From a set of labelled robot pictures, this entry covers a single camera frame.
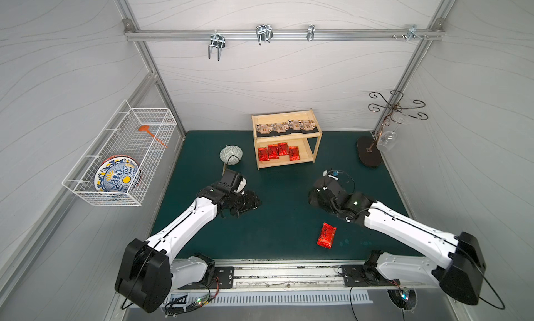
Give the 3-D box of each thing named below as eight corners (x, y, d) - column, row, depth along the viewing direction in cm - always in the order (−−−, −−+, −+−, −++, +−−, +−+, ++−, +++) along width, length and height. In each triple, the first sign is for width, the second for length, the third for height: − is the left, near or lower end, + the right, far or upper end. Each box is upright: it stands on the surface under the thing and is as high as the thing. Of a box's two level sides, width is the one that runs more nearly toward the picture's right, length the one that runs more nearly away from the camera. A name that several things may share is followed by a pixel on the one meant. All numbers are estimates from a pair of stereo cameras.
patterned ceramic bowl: (219, 165, 107) (217, 160, 103) (222, 149, 113) (220, 144, 110) (242, 165, 107) (241, 160, 103) (244, 150, 113) (243, 144, 110)
